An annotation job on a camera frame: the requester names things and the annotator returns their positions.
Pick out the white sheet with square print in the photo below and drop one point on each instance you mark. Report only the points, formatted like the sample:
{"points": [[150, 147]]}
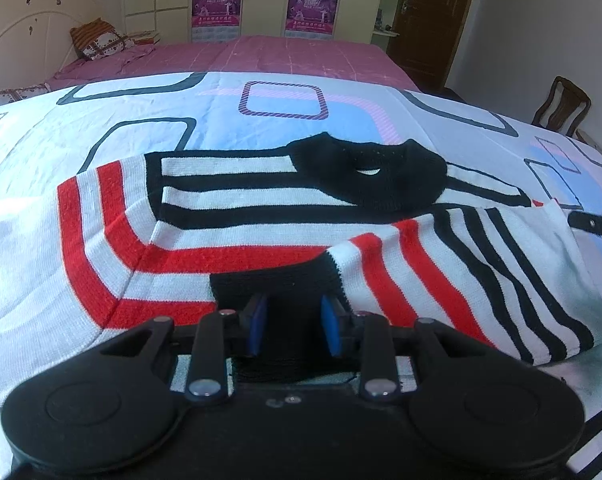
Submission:
{"points": [[291, 130]]}

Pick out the purple wall poster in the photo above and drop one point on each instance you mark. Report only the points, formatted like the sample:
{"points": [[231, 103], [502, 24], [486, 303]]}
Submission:
{"points": [[313, 5], [216, 2]]}

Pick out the pink bed sheet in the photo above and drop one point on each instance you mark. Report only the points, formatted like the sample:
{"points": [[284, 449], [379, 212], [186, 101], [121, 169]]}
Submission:
{"points": [[306, 55]]}

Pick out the striped knit sweater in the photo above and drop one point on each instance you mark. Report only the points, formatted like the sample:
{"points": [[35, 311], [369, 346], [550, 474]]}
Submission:
{"points": [[261, 200]]}

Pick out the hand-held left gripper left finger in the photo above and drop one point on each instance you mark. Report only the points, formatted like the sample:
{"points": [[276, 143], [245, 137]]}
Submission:
{"points": [[257, 325]]}

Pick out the cream headboard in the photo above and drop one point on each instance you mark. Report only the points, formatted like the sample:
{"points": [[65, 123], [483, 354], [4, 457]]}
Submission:
{"points": [[26, 35]]}

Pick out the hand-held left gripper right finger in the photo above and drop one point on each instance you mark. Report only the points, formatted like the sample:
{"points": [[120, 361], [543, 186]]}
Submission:
{"points": [[331, 327]]}

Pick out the white floral pillow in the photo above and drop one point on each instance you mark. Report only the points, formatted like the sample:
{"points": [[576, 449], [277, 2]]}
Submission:
{"points": [[11, 95]]}

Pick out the brown wooden chair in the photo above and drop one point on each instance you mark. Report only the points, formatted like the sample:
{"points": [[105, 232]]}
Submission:
{"points": [[561, 91]]}

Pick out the small dark shelf item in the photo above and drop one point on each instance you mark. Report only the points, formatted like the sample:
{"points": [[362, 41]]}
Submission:
{"points": [[381, 22]]}

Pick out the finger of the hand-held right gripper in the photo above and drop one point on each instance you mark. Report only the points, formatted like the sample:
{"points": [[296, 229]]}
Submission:
{"points": [[593, 224]]}

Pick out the brown wooden door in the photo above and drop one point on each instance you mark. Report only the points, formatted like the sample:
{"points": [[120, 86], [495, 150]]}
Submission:
{"points": [[431, 20]]}

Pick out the orange and white books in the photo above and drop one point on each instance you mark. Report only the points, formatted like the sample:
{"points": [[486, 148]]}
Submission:
{"points": [[146, 37]]}

